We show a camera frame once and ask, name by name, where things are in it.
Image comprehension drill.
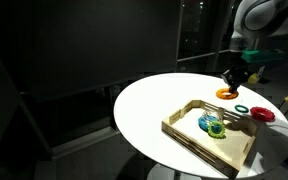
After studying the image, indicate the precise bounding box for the orange ring toy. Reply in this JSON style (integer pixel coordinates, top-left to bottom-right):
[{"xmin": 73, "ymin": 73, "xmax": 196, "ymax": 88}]
[{"xmin": 215, "ymin": 87, "xmax": 240, "ymax": 101}]

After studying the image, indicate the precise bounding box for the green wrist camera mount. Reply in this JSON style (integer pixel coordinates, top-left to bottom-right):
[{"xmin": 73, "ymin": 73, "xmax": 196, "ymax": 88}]
[{"xmin": 240, "ymin": 48, "xmax": 287, "ymax": 64}]

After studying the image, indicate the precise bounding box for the red ring toy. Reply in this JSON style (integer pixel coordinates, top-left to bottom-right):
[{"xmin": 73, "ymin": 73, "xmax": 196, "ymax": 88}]
[{"xmin": 249, "ymin": 106, "xmax": 276, "ymax": 123}]

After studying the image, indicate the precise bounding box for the clear transparent ring toy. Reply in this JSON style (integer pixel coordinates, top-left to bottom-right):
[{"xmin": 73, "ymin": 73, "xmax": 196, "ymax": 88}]
[{"xmin": 201, "ymin": 110, "xmax": 223, "ymax": 125}]

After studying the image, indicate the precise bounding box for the white card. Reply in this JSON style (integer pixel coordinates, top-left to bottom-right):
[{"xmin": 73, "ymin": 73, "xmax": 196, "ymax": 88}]
[{"xmin": 256, "ymin": 65, "xmax": 266, "ymax": 80}]

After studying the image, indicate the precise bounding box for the round table base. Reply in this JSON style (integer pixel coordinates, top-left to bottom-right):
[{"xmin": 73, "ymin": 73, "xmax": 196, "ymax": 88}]
[{"xmin": 146, "ymin": 162, "xmax": 202, "ymax": 180}]

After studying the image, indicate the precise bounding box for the wooden slatted tray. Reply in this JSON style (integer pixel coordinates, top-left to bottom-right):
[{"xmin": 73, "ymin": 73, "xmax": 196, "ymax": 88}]
[{"xmin": 161, "ymin": 99, "xmax": 263, "ymax": 178}]

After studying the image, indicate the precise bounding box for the metal window frame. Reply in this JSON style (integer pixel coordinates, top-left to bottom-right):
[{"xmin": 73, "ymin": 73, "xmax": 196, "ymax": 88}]
[{"xmin": 175, "ymin": 0, "xmax": 238, "ymax": 73}]

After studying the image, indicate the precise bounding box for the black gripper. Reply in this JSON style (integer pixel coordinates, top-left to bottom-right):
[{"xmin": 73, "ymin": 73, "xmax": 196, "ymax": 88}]
[{"xmin": 221, "ymin": 61, "xmax": 251, "ymax": 93}]

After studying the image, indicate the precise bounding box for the light green gear ring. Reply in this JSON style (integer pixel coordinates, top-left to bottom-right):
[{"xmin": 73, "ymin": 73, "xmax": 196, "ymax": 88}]
[{"xmin": 207, "ymin": 120, "xmax": 227, "ymax": 140}]

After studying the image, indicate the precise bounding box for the blue ring toy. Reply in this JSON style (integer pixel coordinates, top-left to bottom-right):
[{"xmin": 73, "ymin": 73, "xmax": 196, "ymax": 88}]
[{"xmin": 197, "ymin": 115, "xmax": 215, "ymax": 132}]

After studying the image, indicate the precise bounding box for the small dark green ring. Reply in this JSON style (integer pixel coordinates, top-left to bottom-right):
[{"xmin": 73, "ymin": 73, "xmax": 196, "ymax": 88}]
[{"xmin": 233, "ymin": 104, "xmax": 250, "ymax": 114}]

